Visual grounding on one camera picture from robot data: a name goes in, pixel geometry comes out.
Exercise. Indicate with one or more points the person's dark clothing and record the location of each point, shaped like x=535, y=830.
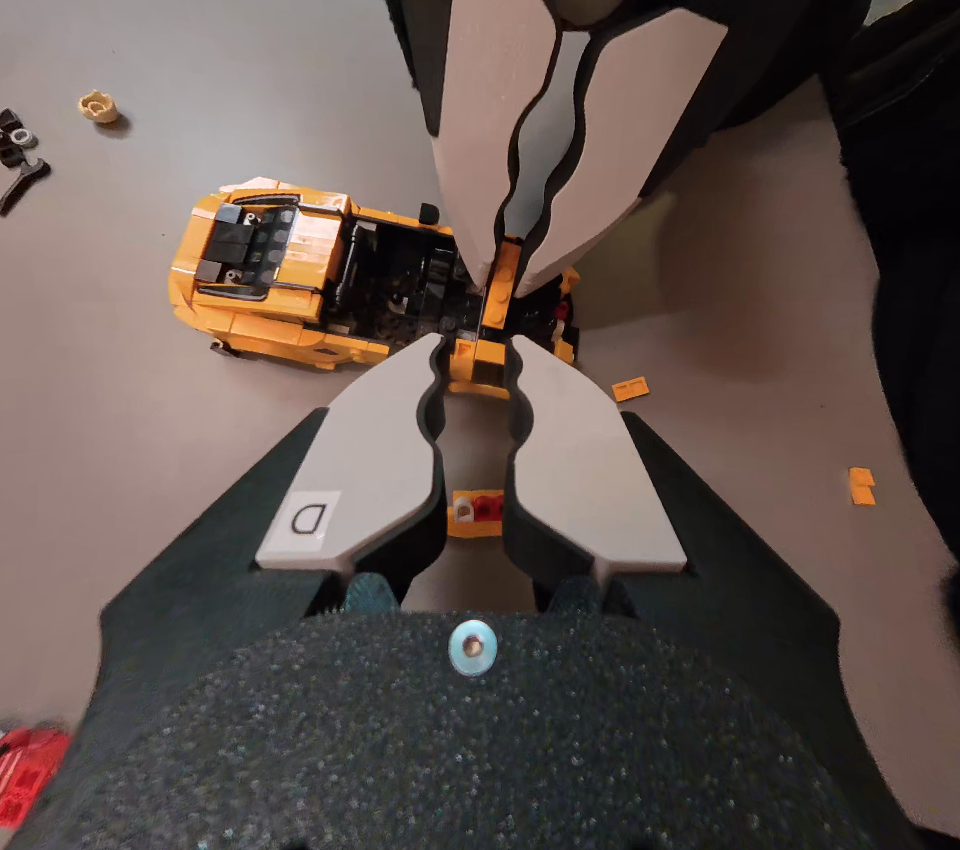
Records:
x=915, y=265

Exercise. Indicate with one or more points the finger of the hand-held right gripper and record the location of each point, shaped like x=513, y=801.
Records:
x=637, y=115
x=487, y=78

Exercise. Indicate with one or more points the yellow angled lego plate piece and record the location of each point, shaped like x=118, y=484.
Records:
x=501, y=299

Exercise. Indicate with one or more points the yellow lego bumper assembly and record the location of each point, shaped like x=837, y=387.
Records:
x=472, y=524

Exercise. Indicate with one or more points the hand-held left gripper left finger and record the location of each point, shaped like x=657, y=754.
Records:
x=360, y=468

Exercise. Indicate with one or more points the small notched yellow lego piece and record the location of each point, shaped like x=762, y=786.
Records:
x=861, y=486

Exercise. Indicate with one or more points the yellow lego car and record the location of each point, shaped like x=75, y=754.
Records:
x=255, y=325

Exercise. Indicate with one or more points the red lego minifigure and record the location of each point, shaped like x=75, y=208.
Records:
x=30, y=767

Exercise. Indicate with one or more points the small flat yellow lego tile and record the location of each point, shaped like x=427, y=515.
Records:
x=630, y=389

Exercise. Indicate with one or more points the tan round lego piece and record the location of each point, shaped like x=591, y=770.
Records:
x=97, y=108

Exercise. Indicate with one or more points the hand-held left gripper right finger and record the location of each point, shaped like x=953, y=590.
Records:
x=592, y=475

